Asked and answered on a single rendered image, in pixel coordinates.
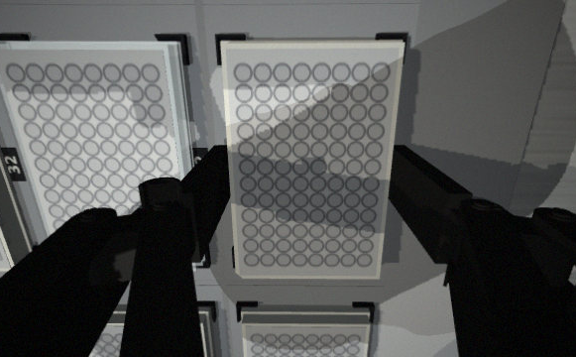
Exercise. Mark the grey flat deck plate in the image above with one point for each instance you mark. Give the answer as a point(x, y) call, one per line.
point(477, 71)

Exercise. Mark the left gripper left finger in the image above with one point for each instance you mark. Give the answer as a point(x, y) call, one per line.
point(53, 305)

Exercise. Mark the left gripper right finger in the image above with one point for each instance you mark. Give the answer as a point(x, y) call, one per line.
point(503, 305)

